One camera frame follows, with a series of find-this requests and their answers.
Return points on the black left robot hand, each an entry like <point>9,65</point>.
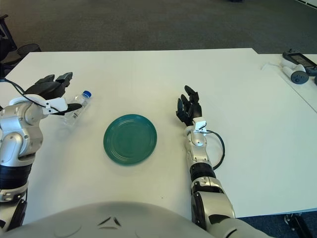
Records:
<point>47,88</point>

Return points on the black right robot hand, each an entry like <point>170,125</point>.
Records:
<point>193,109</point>

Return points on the clear bottle with blue cap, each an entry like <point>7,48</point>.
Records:
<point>80,99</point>

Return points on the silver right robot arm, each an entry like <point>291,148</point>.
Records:
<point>200,153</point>

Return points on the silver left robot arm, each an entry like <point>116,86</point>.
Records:
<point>15,143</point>

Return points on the green round plate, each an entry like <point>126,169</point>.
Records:
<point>130,141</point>

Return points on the black office chair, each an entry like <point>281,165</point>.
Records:
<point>12,58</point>

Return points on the grey robot torso shell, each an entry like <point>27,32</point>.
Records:
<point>111,223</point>

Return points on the black table caster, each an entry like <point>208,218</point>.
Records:
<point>297,223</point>

